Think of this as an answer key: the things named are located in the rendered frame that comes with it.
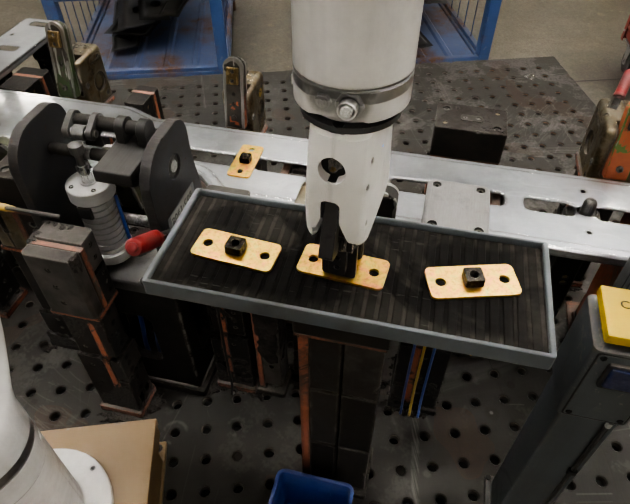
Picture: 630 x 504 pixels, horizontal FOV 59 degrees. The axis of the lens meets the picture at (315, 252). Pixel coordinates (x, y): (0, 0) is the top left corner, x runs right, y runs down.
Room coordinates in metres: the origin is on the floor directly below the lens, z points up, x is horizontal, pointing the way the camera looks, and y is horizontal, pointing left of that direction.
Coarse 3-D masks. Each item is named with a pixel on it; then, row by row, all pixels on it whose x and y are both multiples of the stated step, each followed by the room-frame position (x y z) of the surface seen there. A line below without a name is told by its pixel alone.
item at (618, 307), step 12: (600, 288) 0.34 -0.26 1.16; (612, 288) 0.34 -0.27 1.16; (600, 300) 0.33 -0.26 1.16; (612, 300) 0.32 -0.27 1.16; (624, 300) 0.32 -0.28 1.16; (600, 312) 0.31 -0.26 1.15; (612, 312) 0.31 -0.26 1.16; (624, 312) 0.31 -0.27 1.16; (612, 324) 0.29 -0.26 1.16; (624, 324) 0.29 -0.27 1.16; (612, 336) 0.28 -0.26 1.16; (624, 336) 0.28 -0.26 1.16
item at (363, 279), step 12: (312, 252) 0.38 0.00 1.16; (300, 264) 0.36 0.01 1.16; (312, 264) 0.36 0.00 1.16; (360, 264) 0.36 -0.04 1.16; (372, 264) 0.36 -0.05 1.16; (384, 264) 0.36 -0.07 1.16; (324, 276) 0.35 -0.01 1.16; (336, 276) 0.35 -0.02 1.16; (360, 276) 0.35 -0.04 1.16; (372, 276) 0.35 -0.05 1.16; (384, 276) 0.35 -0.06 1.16; (372, 288) 0.33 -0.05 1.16
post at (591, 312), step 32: (576, 320) 0.34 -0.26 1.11; (576, 352) 0.31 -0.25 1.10; (608, 352) 0.28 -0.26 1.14; (576, 384) 0.28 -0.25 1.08; (544, 416) 0.31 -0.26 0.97; (576, 416) 0.28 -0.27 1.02; (608, 416) 0.27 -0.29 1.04; (512, 448) 0.33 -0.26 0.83; (544, 448) 0.28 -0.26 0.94; (576, 448) 0.28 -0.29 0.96; (512, 480) 0.29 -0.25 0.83; (544, 480) 0.28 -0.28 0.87
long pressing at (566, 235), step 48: (0, 96) 0.95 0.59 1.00; (48, 96) 0.95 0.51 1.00; (192, 144) 0.79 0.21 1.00; (240, 144) 0.79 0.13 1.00; (288, 144) 0.79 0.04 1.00; (288, 192) 0.67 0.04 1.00; (528, 192) 0.67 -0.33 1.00; (576, 192) 0.67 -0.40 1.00; (624, 192) 0.67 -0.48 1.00; (576, 240) 0.56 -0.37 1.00; (624, 240) 0.56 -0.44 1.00
